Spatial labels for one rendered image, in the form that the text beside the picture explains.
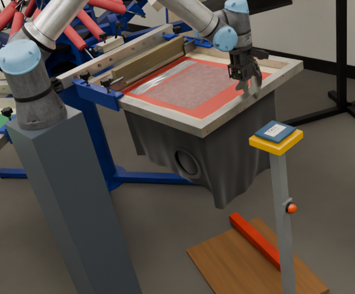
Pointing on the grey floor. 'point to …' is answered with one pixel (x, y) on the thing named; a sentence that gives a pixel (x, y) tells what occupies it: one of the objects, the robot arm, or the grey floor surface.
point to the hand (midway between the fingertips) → (252, 93)
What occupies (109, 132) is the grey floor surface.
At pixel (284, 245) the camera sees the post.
